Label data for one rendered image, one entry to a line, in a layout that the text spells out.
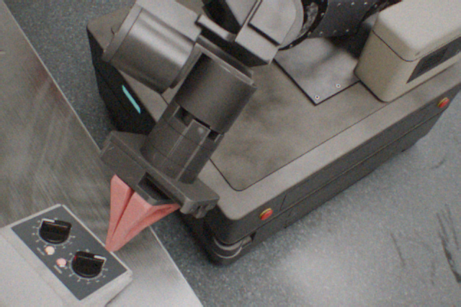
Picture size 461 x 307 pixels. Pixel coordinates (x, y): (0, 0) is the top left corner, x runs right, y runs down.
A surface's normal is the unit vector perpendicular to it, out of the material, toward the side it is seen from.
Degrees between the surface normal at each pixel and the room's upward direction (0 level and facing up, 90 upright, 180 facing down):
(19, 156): 0
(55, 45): 0
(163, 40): 29
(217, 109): 53
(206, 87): 40
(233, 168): 0
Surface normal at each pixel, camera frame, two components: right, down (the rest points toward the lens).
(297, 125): 0.09, -0.52
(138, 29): 0.34, 0.04
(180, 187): 0.56, -0.80
